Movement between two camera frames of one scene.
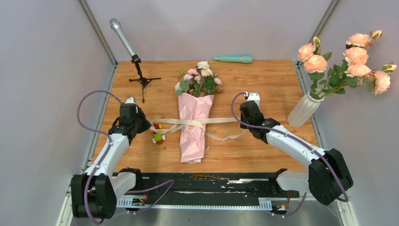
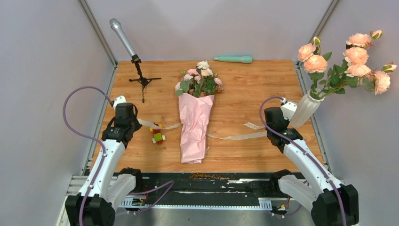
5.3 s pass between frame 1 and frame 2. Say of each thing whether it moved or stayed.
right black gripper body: moved
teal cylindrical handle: stayed
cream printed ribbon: moved
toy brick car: stayed
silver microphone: stayed
